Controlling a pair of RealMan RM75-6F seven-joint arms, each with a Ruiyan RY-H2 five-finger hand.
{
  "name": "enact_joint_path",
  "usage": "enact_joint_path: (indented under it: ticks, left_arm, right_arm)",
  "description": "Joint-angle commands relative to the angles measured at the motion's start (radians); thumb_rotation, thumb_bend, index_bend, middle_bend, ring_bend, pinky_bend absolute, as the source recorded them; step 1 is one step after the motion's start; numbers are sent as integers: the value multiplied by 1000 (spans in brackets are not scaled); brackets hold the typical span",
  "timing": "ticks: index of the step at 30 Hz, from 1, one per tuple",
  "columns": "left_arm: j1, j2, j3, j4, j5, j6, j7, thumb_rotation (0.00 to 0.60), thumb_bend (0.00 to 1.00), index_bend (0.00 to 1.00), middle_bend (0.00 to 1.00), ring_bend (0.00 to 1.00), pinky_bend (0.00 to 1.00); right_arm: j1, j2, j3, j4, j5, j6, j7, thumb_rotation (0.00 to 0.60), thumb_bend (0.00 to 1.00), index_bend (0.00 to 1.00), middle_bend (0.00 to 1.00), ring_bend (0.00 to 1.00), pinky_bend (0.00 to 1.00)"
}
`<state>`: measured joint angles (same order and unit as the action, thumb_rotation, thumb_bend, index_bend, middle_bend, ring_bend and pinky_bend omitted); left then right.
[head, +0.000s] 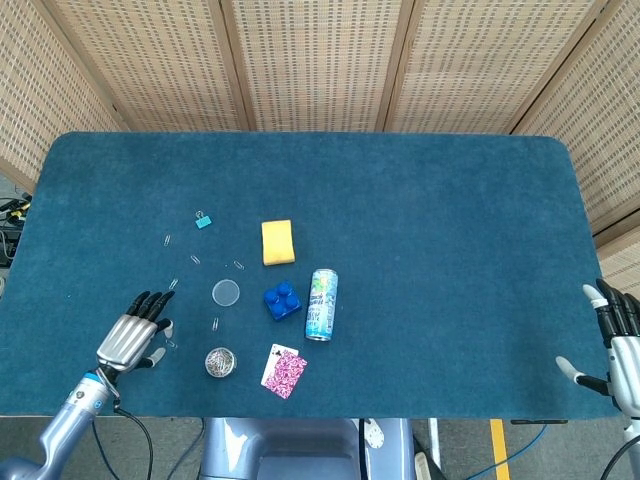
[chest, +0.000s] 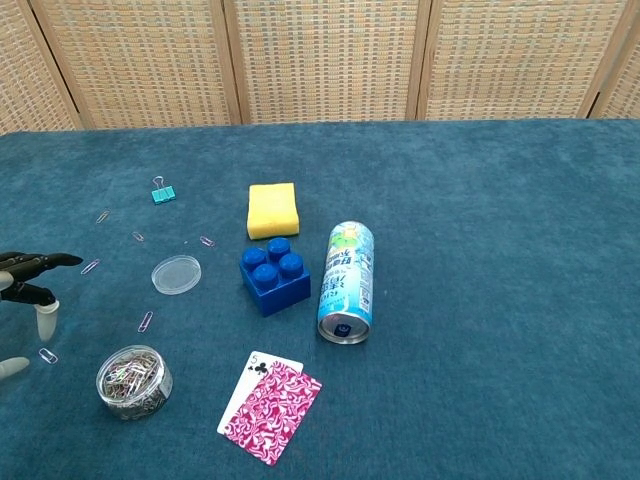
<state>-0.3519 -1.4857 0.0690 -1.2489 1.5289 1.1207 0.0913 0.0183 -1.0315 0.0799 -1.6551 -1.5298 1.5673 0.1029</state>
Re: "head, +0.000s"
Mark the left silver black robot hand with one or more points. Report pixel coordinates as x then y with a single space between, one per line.
125 340

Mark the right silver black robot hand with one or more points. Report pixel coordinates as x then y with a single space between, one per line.
625 360

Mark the silver paperclip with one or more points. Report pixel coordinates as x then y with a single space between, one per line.
215 323
173 284
195 259
167 239
171 344
239 265

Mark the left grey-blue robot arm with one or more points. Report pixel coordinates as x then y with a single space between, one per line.
65 425

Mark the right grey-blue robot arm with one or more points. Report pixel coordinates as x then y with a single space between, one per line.
634 425

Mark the clear jar of paperclips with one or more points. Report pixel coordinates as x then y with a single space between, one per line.
220 362

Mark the clear round plastic lid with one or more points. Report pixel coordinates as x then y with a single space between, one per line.
225 293

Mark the teal binder clip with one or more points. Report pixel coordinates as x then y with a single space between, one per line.
203 223

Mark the five of clubs card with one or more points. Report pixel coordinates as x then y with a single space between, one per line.
270 362

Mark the black equipment box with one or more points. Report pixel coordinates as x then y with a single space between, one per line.
7 247

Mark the blue building block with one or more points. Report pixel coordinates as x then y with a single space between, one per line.
285 310

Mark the pink patterned playing card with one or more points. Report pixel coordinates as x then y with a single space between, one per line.
286 375

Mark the yellow sponge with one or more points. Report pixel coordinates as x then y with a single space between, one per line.
277 242

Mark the light blue drink can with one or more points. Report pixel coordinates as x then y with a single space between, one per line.
322 310

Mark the grey-blue robot torso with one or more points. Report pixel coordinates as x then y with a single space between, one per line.
300 445

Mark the white table leg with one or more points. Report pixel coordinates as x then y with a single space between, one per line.
434 435

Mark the woven wood-framed screen panel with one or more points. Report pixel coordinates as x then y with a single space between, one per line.
150 60
605 125
480 60
320 60
40 90

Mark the black table bracket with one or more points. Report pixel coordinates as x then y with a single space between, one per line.
537 422

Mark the white perforated bracket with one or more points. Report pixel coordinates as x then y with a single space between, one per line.
374 435

